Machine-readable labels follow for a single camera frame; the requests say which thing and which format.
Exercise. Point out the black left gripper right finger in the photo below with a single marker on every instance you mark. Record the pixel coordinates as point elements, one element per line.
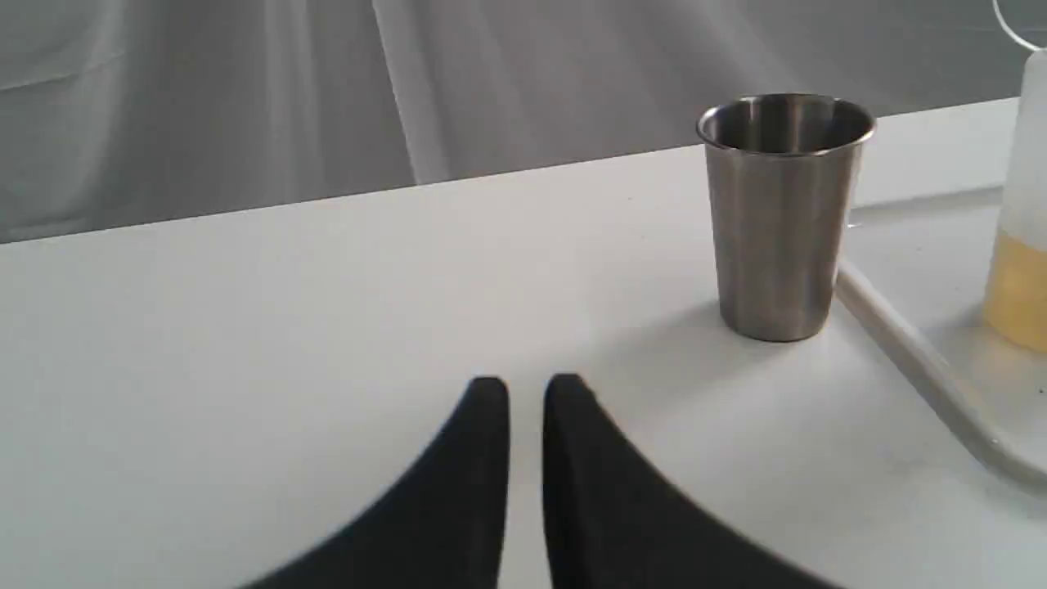
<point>613,521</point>

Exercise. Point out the white plastic tray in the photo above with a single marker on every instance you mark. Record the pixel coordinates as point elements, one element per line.
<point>913,272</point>

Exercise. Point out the translucent squeeze bottle amber liquid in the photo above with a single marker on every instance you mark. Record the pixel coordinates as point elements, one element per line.
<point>1015,293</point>

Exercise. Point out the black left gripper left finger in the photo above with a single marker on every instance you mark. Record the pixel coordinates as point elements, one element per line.
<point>441,525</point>

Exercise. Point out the stainless steel cup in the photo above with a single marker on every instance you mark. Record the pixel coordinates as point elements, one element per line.
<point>781,171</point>

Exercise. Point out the grey backdrop curtain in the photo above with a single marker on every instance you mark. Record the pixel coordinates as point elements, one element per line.
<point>126,112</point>

